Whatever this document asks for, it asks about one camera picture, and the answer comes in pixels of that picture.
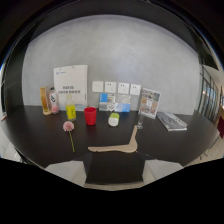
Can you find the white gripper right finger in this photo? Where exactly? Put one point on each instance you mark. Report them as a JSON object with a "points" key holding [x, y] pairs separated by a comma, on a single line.
{"points": [[160, 168]]}

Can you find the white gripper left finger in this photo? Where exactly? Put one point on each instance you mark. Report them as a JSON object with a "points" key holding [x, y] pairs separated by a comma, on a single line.
{"points": [[70, 170]]}

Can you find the pink flower with green stem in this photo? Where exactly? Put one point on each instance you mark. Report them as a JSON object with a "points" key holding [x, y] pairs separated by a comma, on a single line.
{"points": [[68, 126]]}

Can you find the wooden boomerang-shaped hanger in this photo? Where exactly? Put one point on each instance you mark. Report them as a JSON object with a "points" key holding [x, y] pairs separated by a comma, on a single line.
{"points": [[128, 146]]}

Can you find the grey keyboard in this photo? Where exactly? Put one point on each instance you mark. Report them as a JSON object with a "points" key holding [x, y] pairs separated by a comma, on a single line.
{"points": [[171, 121]]}

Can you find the clear stemmed glass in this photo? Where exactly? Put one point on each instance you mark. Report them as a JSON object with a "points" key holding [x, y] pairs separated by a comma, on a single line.
{"points": [[141, 120]]}

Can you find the red plastic cup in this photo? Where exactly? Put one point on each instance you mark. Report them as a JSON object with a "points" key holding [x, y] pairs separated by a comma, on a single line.
{"points": [[90, 116]]}

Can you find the yellow drink bottle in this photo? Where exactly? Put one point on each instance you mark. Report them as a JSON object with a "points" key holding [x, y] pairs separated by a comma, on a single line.
{"points": [[70, 110]]}

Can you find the colourful picture card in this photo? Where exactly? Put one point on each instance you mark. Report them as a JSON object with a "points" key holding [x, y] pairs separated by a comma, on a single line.
{"points": [[149, 103]]}

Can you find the green and white case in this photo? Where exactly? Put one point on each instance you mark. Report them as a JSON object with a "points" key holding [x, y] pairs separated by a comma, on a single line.
{"points": [[113, 119]]}

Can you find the bottle with pink label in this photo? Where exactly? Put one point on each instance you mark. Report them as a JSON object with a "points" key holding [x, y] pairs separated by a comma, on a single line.
{"points": [[53, 101]]}

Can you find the red chair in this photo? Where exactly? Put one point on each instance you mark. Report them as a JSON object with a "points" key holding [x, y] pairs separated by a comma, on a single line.
{"points": [[221, 128]]}

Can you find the clear blue packet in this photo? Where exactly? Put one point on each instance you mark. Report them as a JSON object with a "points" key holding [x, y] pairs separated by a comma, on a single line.
{"points": [[123, 103]]}

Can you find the blue and white box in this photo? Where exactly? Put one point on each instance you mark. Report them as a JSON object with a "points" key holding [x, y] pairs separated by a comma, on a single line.
{"points": [[106, 102]]}

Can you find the white paper bag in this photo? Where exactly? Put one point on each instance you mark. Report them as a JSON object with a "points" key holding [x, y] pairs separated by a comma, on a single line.
{"points": [[71, 83]]}

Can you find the white wall socket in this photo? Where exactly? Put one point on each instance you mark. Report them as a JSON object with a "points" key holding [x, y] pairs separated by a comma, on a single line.
{"points": [[135, 89], [123, 88], [110, 87]]}

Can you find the white wall switch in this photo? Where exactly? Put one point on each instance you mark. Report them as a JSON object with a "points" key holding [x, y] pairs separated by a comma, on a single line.
{"points": [[97, 86]]}

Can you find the dark window frame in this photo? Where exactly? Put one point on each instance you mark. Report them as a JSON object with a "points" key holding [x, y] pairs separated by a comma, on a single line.
{"points": [[208, 93]]}

